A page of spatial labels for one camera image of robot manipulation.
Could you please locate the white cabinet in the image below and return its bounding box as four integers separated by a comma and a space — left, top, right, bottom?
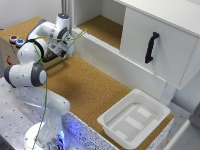
68, 0, 200, 108

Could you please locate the green cable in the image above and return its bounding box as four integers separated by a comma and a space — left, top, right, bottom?
31, 28, 88, 150

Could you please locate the black door handle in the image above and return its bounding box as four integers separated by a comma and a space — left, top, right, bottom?
144, 31, 161, 65

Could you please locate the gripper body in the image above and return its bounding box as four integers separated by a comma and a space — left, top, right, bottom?
49, 37, 76, 61

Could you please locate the wooden drawer box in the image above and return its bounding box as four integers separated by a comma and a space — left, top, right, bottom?
0, 16, 73, 71

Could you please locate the white plastic box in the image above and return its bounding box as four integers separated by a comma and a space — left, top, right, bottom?
96, 88, 172, 150

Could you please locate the black drawer handle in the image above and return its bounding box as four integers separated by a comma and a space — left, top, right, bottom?
42, 52, 58, 63

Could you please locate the red button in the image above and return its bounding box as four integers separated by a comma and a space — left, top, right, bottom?
9, 35, 19, 44

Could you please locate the white sliding door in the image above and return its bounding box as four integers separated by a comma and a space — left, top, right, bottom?
118, 6, 200, 89

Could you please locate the blue button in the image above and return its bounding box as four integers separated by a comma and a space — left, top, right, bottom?
15, 38, 26, 48

